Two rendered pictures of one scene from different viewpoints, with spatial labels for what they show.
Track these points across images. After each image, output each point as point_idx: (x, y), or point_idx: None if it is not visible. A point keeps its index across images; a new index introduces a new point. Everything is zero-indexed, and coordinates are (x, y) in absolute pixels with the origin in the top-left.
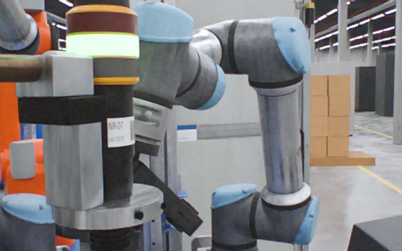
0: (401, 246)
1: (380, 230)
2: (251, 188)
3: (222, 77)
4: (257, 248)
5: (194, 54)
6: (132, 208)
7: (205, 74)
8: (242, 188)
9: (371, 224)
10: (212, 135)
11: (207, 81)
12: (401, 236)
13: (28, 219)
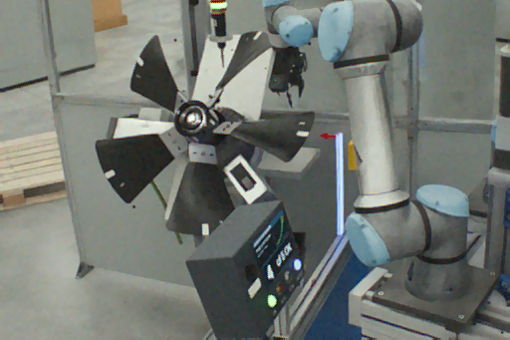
0: (237, 210)
1: (259, 207)
2: (417, 192)
3: (282, 29)
4: (418, 263)
5: (270, 13)
6: (209, 36)
7: (274, 24)
8: (426, 190)
9: (269, 206)
10: None
11: (276, 28)
12: (243, 214)
13: (491, 131)
